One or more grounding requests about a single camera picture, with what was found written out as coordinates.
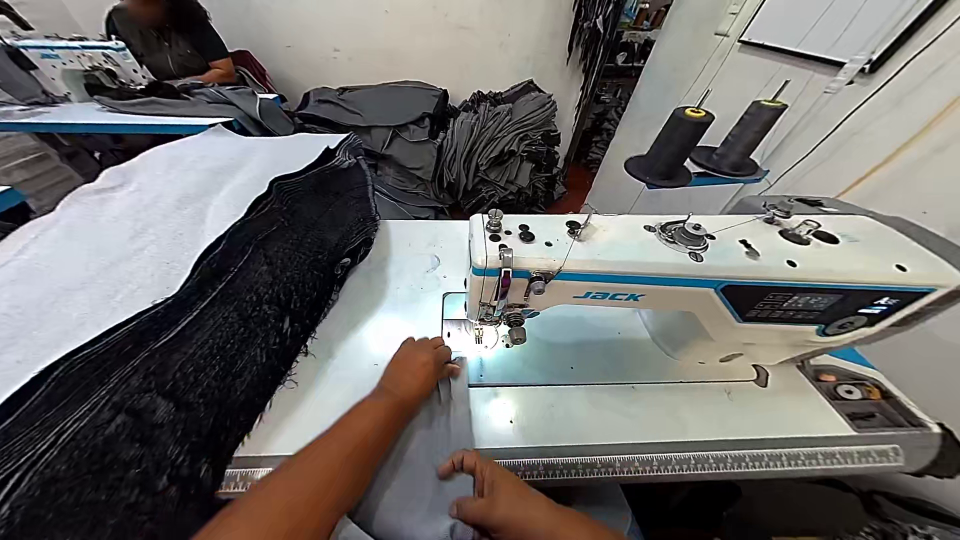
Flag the person's left hand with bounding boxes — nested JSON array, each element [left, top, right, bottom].
[[377, 336, 461, 411]]

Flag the person's right hand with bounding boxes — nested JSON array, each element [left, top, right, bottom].
[[438, 449, 558, 540]]

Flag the light grey fabric piece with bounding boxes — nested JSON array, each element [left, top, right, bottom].
[[351, 356, 477, 540]]

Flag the person's left forearm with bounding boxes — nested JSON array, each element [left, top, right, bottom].
[[192, 385, 418, 540]]

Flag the person's right forearm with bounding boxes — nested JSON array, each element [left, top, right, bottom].
[[536, 501, 630, 540]]

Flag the white sewing table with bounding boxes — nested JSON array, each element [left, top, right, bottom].
[[217, 218, 948, 499]]

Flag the white blue-striped sewing machine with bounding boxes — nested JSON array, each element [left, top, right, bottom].
[[465, 195, 960, 369]]

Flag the stack of grey cut pieces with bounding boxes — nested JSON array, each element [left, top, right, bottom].
[[436, 79, 567, 216]]

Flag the measuring tape strip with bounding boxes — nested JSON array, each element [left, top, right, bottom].
[[219, 444, 906, 495]]

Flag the pile of dark grey fabric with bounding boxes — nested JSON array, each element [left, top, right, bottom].
[[294, 80, 456, 221]]

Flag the stack of black fabric pieces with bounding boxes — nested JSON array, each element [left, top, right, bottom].
[[0, 133, 381, 540]]

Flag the grey garment pieces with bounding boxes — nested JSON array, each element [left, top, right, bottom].
[[93, 81, 297, 138]]

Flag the large white fabric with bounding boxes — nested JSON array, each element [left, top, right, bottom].
[[0, 124, 351, 406]]

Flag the black thread cone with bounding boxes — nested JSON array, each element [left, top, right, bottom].
[[624, 89, 716, 189], [689, 79, 789, 179]]

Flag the blue thread stand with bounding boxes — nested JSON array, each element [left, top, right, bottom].
[[646, 168, 771, 190]]

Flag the maroon cloth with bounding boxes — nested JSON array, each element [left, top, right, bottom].
[[229, 49, 278, 96]]

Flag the shelf with supplies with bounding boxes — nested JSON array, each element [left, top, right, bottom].
[[582, 0, 675, 175]]

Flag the hanging black fabric strips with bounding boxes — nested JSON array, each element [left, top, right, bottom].
[[566, 0, 625, 136]]

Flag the white table with blue edge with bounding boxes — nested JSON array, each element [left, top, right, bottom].
[[0, 93, 288, 136]]

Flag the white sewing machine, blue stripe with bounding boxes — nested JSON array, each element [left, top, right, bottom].
[[7, 36, 154, 103]]

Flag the whiteboard with black frame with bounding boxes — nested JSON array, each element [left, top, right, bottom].
[[738, 0, 949, 74]]

